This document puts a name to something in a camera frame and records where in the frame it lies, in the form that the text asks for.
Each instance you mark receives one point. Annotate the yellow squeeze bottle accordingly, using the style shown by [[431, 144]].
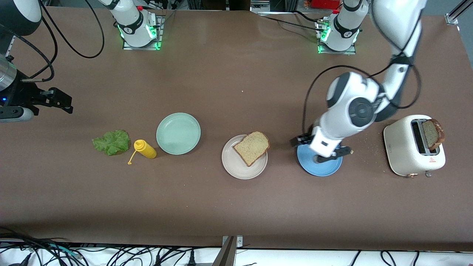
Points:
[[146, 149]]

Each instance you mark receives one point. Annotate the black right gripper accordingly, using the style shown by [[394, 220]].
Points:
[[19, 96]]

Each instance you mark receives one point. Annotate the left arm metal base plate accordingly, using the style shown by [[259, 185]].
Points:
[[338, 53]]

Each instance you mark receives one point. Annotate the beige round plate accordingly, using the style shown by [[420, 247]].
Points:
[[232, 166]]

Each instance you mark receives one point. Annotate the black power plug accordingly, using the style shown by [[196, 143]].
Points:
[[191, 258]]

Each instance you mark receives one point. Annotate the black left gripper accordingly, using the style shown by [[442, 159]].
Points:
[[303, 140]]

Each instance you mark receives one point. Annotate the red box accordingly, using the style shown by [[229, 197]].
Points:
[[325, 3]]

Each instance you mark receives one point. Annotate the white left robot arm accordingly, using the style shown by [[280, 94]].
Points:
[[354, 107]]

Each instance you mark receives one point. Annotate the grey metal box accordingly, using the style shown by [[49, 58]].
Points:
[[260, 4]]

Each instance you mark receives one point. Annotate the metal corner bracket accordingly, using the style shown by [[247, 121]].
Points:
[[231, 255]]

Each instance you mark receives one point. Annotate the green round plate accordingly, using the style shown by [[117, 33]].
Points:
[[178, 133]]

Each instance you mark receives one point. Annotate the light bread slice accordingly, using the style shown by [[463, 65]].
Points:
[[251, 147]]

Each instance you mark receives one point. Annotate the green lettuce leaf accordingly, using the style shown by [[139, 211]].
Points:
[[111, 142]]

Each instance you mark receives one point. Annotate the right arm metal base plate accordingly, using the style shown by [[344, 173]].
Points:
[[160, 40]]

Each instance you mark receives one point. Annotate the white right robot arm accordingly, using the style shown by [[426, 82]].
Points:
[[135, 27]]

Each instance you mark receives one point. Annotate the blue round plate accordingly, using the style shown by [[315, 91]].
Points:
[[325, 170]]

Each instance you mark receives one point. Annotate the white two-slot toaster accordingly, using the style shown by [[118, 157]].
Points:
[[399, 147]]

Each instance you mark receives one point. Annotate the dark-crust bread slice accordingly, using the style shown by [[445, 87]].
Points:
[[430, 135]]

